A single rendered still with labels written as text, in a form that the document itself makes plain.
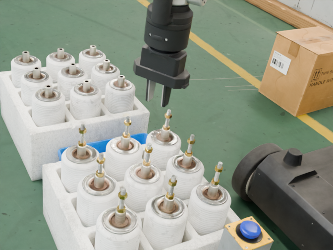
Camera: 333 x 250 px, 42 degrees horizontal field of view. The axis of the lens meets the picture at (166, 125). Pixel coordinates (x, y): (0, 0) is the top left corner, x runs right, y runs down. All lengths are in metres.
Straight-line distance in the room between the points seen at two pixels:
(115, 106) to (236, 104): 0.71
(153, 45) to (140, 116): 0.60
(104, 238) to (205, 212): 0.24
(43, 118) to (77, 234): 0.44
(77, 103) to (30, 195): 0.30
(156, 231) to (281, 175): 0.44
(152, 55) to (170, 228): 0.37
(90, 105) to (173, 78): 0.52
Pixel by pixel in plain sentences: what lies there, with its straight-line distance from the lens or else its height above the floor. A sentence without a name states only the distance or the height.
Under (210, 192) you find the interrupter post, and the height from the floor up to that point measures 0.26.
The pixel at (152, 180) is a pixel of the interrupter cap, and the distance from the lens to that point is 1.03.
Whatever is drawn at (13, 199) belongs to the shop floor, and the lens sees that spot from 1.34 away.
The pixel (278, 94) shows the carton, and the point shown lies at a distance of 2.02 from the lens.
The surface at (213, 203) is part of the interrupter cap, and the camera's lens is 1.01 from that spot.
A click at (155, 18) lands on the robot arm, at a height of 0.66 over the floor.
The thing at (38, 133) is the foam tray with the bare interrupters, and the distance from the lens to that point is 1.29.
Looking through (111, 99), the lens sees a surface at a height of 0.21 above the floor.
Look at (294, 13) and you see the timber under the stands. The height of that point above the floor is 0.08.
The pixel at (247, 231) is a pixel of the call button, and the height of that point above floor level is 0.33.
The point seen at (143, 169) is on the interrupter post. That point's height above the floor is 0.27.
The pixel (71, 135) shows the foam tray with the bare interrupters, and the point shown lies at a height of 0.15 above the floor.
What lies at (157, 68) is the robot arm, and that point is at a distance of 0.87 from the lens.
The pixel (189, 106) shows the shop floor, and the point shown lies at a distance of 1.84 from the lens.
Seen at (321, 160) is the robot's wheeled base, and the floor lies 0.17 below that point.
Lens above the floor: 0.92
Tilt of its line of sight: 33 degrees down
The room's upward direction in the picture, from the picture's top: 10 degrees clockwise
